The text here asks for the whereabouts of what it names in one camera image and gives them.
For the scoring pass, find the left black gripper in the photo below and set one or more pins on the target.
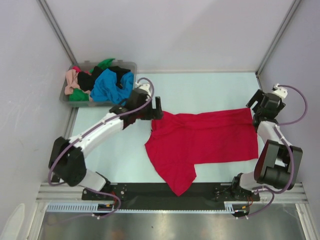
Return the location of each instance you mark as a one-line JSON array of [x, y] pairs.
[[154, 113]]

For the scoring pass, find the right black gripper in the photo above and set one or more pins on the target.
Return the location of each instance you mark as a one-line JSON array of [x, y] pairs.
[[259, 97]]

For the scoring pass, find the red t shirt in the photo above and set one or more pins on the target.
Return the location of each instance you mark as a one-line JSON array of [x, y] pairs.
[[178, 142]]

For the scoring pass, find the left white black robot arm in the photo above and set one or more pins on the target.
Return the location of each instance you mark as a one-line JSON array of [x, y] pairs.
[[67, 160]]

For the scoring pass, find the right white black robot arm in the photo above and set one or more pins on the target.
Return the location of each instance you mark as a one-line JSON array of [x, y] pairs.
[[277, 167]]

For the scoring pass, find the blue t shirt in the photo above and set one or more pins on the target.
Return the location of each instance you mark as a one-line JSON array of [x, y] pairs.
[[105, 88]]

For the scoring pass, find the grey plastic bin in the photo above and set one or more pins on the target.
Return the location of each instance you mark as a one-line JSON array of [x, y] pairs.
[[87, 65]]

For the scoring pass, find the black t shirt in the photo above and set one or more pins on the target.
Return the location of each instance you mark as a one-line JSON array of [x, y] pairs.
[[86, 81]]

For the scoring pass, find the green t shirt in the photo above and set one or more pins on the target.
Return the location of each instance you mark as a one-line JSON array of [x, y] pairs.
[[79, 94]]

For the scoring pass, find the beige pink t shirt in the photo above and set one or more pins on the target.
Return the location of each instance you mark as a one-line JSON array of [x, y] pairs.
[[71, 77]]

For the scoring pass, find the white object bottom left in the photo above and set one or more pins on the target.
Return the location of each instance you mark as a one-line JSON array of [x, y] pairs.
[[14, 224]]

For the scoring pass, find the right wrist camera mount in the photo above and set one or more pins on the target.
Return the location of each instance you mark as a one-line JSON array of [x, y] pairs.
[[279, 91]]

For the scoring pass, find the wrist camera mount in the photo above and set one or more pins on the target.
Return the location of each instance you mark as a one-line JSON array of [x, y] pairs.
[[279, 91], [145, 87]]

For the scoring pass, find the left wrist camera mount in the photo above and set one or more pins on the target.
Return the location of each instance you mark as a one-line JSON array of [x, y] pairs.
[[145, 87]]

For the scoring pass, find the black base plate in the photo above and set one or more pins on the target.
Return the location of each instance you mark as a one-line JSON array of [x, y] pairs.
[[200, 196]]

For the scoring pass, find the aluminium rail frame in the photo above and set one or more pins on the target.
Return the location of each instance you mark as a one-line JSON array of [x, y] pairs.
[[66, 194]]

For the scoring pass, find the white slotted cable duct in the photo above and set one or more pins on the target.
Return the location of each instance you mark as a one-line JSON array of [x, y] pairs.
[[101, 208]]

